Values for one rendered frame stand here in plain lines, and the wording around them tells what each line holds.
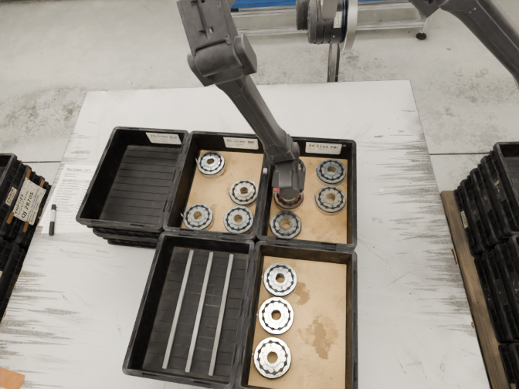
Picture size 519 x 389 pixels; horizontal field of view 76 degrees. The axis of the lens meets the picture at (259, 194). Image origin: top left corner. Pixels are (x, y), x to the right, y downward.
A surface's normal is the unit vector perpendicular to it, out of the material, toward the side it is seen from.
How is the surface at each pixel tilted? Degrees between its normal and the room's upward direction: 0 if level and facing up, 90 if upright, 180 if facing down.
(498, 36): 87
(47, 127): 0
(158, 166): 0
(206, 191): 0
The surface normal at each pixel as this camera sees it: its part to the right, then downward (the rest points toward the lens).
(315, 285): -0.07, -0.48
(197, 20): -0.24, 0.38
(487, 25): -0.09, 0.86
